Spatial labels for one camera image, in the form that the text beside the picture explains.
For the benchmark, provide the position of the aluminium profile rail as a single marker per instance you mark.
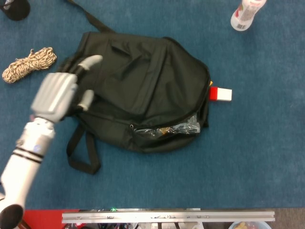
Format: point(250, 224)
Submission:
point(166, 217)

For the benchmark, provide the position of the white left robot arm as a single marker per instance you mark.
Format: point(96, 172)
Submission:
point(21, 167)

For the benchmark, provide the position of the clear plastic drink bottle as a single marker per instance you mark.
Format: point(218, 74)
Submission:
point(245, 14)

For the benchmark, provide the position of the black fabric backpack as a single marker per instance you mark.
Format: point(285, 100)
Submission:
point(143, 83)

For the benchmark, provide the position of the blue felt table cover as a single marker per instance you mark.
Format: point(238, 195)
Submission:
point(214, 167)

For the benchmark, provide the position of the clear plastic bag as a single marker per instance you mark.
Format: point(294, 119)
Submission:
point(186, 127)

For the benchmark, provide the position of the black mesh pen holder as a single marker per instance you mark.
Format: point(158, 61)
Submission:
point(16, 10)

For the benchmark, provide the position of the red and white block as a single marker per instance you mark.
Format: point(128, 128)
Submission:
point(224, 94)

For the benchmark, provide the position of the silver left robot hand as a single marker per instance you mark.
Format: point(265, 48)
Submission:
point(54, 93)

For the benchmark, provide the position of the red panel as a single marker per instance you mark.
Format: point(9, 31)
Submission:
point(43, 218)

